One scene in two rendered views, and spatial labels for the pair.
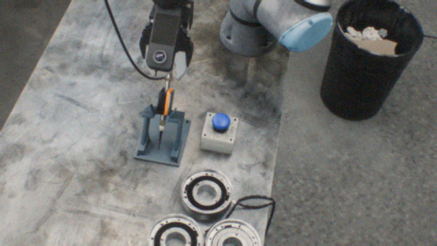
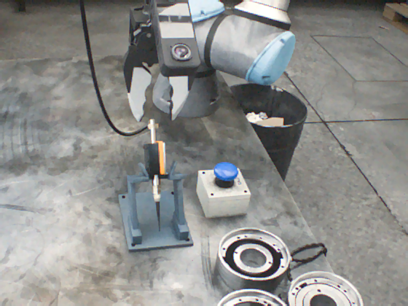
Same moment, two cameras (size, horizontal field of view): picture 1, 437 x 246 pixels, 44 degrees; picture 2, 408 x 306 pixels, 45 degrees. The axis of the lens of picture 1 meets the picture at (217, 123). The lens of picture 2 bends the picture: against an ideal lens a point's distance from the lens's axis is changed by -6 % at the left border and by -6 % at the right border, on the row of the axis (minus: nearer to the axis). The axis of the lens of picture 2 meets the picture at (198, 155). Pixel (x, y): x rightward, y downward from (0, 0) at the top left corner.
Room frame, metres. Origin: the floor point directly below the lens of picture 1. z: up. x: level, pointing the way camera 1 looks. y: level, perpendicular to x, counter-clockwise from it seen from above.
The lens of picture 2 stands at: (0.12, 0.29, 1.36)
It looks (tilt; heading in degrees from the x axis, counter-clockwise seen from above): 35 degrees down; 338
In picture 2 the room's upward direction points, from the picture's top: 7 degrees clockwise
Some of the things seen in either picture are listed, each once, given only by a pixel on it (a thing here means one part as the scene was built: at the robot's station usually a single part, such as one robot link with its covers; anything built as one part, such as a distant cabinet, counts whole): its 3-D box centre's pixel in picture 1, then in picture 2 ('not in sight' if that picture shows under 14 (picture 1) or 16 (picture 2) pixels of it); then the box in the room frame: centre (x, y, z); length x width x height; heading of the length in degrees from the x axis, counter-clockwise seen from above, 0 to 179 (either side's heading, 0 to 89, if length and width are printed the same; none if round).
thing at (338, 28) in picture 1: (364, 63); (256, 148); (1.62, -0.57, 0.21); 0.34 x 0.34 x 0.43
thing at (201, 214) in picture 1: (206, 195); (252, 261); (0.56, 0.00, 0.82); 0.10 x 0.10 x 0.04
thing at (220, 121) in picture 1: (220, 126); (224, 179); (0.71, -0.01, 0.85); 0.04 x 0.04 x 0.05
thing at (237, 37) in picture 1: (250, 21); (188, 80); (1.06, -0.05, 0.85); 0.15 x 0.15 x 0.10
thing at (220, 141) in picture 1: (220, 130); (221, 189); (0.72, -0.01, 0.82); 0.08 x 0.07 x 0.05; 175
